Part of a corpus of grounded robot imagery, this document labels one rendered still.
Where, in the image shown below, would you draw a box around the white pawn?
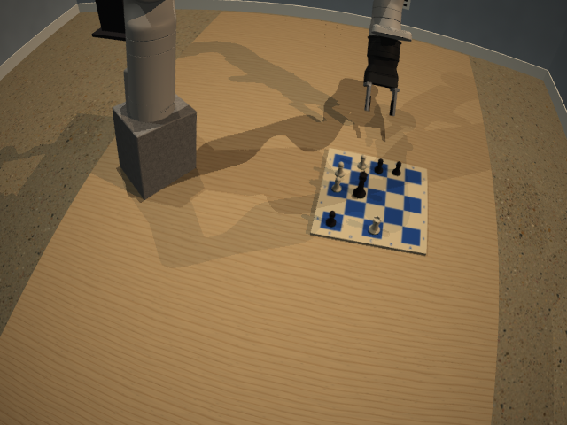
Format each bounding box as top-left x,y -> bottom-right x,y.
357,154 -> 366,169
332,177 -> 342,193
335,162 -> 345,177

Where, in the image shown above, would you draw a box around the blue and cream chessboard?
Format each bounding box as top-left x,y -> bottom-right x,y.
310,148 -> 428,255

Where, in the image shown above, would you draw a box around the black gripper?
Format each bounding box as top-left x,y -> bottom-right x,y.
363,17 -> 412,116

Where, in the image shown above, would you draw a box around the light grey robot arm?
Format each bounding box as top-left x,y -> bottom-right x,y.
123,0 -> 405,122

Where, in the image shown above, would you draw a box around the white chess rook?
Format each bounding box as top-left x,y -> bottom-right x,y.
369,216 -> 381,235

